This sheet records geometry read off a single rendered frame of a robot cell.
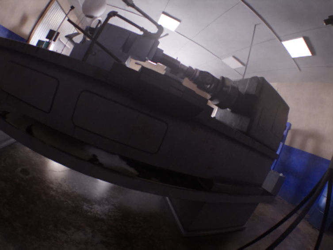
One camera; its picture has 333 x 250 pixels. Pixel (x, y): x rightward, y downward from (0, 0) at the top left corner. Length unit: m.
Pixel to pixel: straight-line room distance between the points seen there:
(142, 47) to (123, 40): 0.14
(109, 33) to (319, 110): 4.62
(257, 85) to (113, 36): 1.03
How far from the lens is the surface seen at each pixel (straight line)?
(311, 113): 4.60
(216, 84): 1.09
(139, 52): 0.83
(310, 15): 3.30
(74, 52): 0.89
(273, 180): 3.03
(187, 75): 1.00
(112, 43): 0.90
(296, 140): 4.46
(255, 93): 1.10
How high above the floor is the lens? 0.74
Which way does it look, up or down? 3 degrees down
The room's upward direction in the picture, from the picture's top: 23 degrees clockwise
